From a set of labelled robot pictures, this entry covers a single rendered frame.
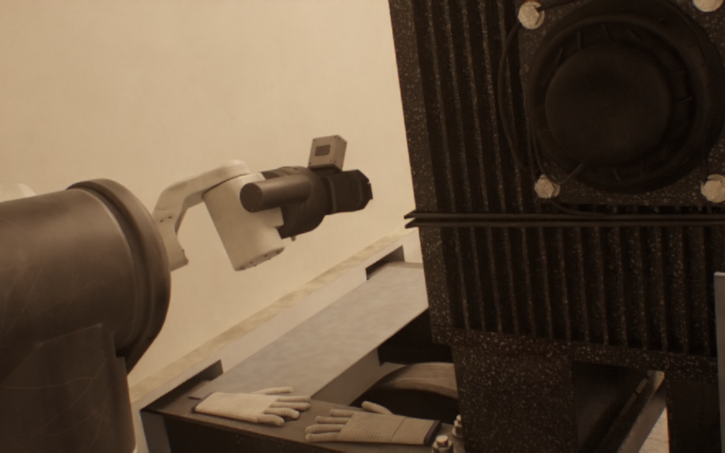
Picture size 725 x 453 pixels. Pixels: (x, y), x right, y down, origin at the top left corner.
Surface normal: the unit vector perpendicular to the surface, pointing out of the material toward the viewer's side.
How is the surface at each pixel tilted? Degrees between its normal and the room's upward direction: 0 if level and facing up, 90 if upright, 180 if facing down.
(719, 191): 90
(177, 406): 0
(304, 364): 0
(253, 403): 0
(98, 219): 41
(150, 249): 73
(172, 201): 66
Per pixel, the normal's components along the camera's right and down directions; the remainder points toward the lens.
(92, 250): 0.63, -0.39
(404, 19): -0.55, 0.29
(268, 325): 0.82, 0.03
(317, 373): -0.15, -0.96
